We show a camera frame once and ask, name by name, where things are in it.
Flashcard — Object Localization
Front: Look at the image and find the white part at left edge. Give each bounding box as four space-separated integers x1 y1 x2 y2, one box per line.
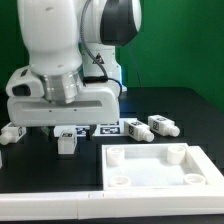
0 151 3 169

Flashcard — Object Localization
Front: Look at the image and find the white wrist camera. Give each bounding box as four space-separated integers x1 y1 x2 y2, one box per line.
6 66 44 98

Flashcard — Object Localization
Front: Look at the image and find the white sheet with tags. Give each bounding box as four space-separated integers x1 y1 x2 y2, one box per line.
53 118 127 137

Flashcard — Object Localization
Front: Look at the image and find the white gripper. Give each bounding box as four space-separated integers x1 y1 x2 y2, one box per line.
7 81 120 141

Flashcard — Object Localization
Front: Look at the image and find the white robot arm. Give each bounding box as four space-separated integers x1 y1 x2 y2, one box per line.
6 0 142 137

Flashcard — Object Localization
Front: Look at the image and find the white square table top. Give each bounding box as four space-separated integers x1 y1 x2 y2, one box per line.
102 143 224 190

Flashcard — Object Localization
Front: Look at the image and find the white L-shaped obstacle fence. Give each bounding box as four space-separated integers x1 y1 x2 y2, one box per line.
0 145 224 222

